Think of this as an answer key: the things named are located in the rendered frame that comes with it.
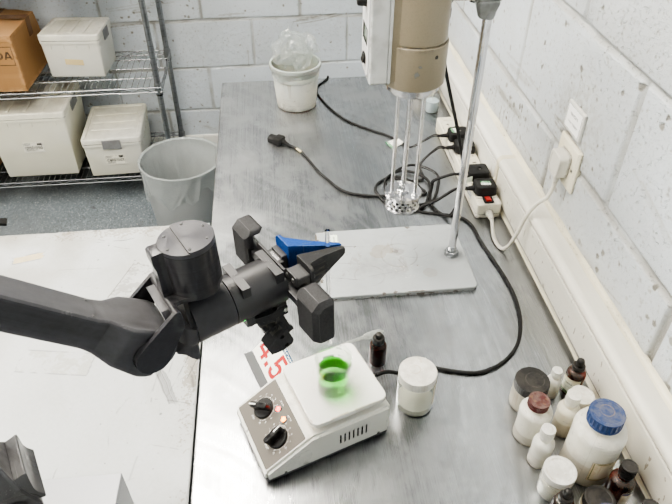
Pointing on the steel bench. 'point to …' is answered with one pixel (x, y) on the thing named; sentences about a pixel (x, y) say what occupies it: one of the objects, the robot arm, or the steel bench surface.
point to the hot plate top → (317, 416)
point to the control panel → (259, 428)
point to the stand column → (469, 136)
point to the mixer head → (405, 45)
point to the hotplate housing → (310, 451)
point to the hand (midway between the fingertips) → (318, 258)
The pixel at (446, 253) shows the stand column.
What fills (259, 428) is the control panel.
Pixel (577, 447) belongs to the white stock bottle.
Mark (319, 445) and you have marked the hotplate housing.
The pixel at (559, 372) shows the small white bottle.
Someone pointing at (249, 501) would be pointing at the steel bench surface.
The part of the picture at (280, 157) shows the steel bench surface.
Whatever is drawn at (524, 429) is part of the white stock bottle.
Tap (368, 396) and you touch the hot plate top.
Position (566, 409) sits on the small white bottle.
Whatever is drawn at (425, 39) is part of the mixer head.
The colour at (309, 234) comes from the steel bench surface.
